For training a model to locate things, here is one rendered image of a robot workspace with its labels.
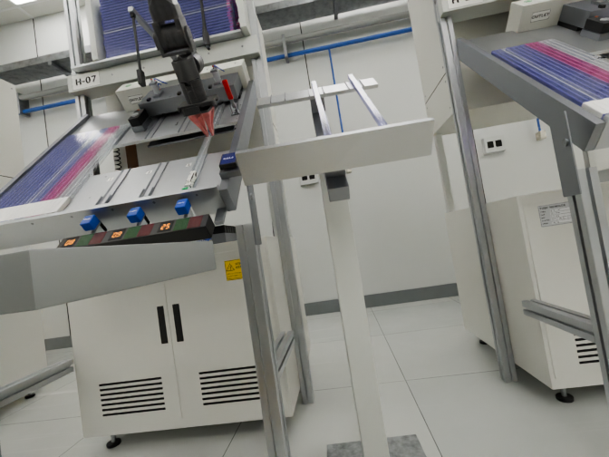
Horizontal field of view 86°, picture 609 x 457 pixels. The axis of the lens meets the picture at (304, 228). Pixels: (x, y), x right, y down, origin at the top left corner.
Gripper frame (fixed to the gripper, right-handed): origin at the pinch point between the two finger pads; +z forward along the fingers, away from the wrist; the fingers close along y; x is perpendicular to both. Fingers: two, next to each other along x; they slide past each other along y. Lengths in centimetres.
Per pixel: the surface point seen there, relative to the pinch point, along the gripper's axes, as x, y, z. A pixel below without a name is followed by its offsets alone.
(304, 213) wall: -130, -8, 118
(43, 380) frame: 40, 61, 49
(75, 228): 29.8, 28.8, 6.5
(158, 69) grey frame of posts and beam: -46, 26, -14
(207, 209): 29.9, -3.3, 7.9
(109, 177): 12.6, 26.5, 2.4
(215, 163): 16.1, -4.0, 2.9
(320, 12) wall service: -221, -48, -10
